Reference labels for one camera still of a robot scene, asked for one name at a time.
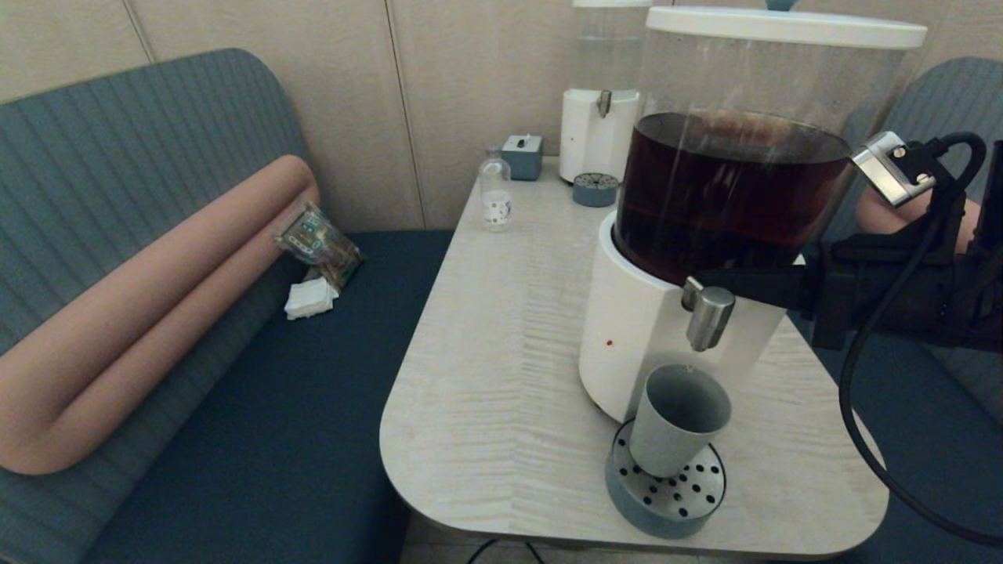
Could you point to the large tea beverage dispenser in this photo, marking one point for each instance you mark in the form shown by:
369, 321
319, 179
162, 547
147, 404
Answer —
642, 313

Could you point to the large round perforated drip tray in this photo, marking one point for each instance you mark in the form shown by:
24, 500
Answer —
642, 515

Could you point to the grey-blue plastic cup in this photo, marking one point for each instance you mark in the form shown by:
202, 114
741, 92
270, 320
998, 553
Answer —
678, 419

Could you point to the small steel dispenser tap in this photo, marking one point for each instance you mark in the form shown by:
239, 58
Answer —
604, 104

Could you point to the ribbed grey-blue sofa backrest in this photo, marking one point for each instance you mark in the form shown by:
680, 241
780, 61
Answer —
983, 94
117, 157

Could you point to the large white dispenser lid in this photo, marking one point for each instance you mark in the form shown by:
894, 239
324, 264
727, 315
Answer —
776, 25

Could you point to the clear snack packet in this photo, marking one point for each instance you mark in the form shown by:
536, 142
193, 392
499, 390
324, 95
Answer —
321, 244

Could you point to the small water beverage dispenser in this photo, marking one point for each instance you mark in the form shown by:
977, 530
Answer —
592, 139

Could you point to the large steel dispenser tap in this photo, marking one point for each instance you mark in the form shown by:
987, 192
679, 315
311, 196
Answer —
709, 321

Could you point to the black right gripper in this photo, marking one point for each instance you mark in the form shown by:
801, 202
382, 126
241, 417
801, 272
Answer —
901, 294

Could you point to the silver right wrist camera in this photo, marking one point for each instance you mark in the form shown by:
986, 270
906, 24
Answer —
889, 168

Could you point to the small round perforated drip tray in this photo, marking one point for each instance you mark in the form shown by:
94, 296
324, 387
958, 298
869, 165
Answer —
595, 190

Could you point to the white napkin stack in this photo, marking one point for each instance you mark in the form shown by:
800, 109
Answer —
311, 299

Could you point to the pink cylindrical sofa bolster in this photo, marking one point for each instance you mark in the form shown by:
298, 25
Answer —
881, 219
117, 329

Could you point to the small clear plastic bottle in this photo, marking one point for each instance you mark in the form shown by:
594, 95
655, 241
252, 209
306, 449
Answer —
496, 202

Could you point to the grey-blue square box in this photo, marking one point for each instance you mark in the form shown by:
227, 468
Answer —
521, 160

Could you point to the small white dispenser lid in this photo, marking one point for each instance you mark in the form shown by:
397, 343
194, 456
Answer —
611, 4

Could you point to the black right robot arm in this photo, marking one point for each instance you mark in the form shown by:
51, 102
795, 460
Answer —
993, 305

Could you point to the dark blue sofa seat cushion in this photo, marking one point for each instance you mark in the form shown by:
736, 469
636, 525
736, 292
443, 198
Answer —
940, 486
274, 439

